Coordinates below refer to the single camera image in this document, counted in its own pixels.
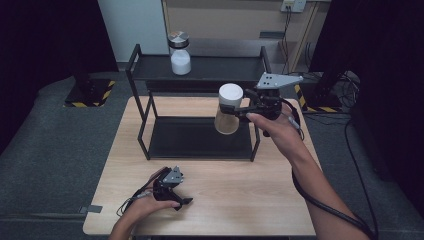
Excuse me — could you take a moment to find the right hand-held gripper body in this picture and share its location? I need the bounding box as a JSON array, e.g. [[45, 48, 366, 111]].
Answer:
[[254, 72, 305, 121]]

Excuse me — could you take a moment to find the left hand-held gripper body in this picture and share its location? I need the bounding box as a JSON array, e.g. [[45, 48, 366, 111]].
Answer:
[[152, 165, 185, 202]]

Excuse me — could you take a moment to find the glass jar with white lid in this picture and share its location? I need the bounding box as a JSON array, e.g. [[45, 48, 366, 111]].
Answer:
[[213, 83, 245, 136]]

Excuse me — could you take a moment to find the black metal shelf rack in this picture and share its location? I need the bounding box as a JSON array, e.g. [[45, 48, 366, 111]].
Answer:
[[125, 43, 272, 163]]

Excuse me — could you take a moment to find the person's left hand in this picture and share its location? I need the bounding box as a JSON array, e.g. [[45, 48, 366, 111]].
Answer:
[[124, 166, 181, 223]]

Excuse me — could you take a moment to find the person's right hand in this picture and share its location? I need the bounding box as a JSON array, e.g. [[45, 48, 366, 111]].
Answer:
[[245, 103, 313, 163]]

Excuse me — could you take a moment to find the striped black stand base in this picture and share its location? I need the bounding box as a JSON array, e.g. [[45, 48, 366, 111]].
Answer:
[[293, 81, 351, 114], [63, 69, 117, 108]]

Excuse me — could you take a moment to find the wooden beam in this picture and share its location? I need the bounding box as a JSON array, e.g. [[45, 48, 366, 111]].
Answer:
[[287, 1, 322, 73]]

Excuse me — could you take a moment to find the glass jar with silver lid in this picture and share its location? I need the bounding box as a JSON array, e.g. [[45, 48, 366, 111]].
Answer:
[[167, 30, 193, 76]]

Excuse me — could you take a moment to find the grey tape piece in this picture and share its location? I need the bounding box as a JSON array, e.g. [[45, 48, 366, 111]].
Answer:
[[79, 204, 104, 215]]

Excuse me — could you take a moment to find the dark curtain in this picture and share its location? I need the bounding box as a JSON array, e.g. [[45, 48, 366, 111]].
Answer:
[[309, 0, 424, 209], [0, 0, 120, 155]]

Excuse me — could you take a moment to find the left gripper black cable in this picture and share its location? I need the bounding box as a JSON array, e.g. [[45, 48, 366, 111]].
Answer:
[[115, 175, 168, 218]]

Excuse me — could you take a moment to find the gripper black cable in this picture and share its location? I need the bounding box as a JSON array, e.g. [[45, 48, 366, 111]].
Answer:
[[281, 98, 380, 240], [115, 175, 168, 218]]

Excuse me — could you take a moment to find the black socket cable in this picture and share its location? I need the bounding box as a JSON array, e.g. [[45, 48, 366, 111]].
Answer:
[[281, 5, 293, 75]]

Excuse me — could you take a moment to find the tangle of floor cables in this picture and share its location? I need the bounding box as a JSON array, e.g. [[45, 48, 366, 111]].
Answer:
[[331, 70, 362, 112]]

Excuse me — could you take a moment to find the white wall socket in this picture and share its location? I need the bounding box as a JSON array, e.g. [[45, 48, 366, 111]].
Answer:
[[280, 0, 307, 14]]

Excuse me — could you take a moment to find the thin black floor cable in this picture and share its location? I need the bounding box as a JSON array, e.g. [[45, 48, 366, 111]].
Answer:
[[344, 118, 379, 234]]

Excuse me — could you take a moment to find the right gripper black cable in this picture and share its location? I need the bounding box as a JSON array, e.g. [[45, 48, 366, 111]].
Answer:
[[281, 98, 380, 240]]

